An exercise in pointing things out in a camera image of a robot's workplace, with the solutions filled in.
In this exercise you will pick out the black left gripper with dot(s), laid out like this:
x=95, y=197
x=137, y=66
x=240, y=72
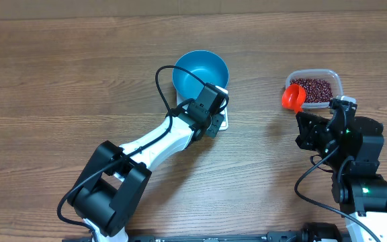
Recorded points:
x=216, y=124

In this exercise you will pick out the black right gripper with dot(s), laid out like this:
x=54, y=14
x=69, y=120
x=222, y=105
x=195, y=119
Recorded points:
x=307, y=126

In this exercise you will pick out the red plastic scoop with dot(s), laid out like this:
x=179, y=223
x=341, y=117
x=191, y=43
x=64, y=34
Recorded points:
x=293, y=98

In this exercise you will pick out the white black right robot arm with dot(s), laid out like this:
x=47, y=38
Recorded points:
x=349, y=148

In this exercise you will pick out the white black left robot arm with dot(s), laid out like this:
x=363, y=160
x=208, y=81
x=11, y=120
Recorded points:
x=109, y=188

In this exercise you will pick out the white digital kitchen scale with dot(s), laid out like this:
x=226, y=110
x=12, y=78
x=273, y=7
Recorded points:
x=224, y=125

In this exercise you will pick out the blue plastic bowl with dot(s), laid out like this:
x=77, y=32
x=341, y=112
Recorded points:
x=206, y=65

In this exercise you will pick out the red adzuki beans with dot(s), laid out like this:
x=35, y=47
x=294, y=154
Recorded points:
x=317, y=90

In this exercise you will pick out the clear plastic food container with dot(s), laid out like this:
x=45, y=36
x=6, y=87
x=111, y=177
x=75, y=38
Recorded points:
x=327, y=75

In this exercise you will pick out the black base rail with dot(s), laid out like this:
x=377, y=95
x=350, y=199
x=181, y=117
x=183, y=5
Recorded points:
x=310, y=232

